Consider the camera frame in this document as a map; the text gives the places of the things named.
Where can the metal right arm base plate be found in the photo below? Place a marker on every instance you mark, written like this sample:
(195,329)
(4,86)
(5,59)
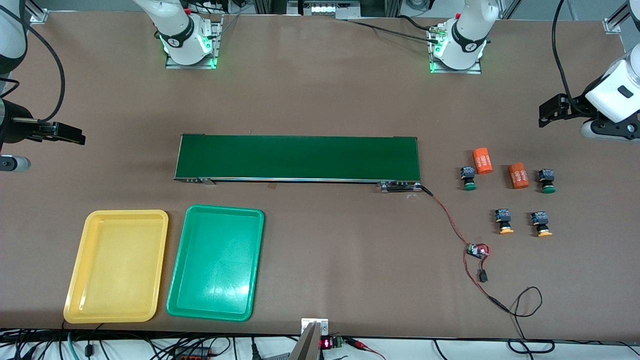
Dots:
(217,50)

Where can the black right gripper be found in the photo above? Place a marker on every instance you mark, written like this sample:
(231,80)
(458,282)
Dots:
(14,123)

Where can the green plastic tray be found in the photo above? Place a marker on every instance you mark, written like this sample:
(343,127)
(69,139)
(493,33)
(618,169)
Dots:
(215,265)

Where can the green push button switch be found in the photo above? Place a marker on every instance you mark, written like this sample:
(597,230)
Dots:
(546,177)
(468,175)

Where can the red clip lead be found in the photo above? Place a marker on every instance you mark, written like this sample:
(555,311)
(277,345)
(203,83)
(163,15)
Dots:
(352,342)

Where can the aluminium frame rack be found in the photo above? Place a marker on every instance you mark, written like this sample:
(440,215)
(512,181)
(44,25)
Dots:
(392,7)

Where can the orange and black connector block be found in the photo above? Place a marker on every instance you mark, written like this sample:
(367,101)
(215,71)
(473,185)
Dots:
(192,355)

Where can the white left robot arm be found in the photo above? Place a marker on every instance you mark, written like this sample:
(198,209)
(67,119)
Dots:
(467,30)

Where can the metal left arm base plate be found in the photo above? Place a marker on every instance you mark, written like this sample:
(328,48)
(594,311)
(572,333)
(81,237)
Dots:
(475,70)

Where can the green conveyor belt unit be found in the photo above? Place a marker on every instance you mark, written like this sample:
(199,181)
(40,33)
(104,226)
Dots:
(300,157)

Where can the red digit display module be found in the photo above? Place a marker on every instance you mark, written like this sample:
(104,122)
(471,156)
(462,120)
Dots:
(326,343)

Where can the aluminium profile rail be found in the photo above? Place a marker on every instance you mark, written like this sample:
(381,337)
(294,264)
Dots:
(37,14)
(614,22)

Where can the orange cylinder with 4680 print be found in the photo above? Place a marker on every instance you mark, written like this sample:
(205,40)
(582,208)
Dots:
(483,161)
(518,176)

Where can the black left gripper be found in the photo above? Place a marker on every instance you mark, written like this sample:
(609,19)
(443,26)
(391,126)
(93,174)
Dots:
(573,106)

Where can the silver camera mount bracket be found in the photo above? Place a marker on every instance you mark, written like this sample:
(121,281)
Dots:
(306,324)

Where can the metal box with lights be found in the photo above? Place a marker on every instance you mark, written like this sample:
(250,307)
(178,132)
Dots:
(327,8)

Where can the yellow plastic tray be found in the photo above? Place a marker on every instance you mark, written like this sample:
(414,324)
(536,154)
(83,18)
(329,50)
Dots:
(115,270)

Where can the yellow push button switch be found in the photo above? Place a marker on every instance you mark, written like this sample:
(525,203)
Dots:
(503,217)
(540,220)

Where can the grey camera support pole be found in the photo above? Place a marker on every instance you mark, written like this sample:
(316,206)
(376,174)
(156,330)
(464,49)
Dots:
(306,347)

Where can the small motor controller board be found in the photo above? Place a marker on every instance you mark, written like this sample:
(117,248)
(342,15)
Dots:
(475,251)

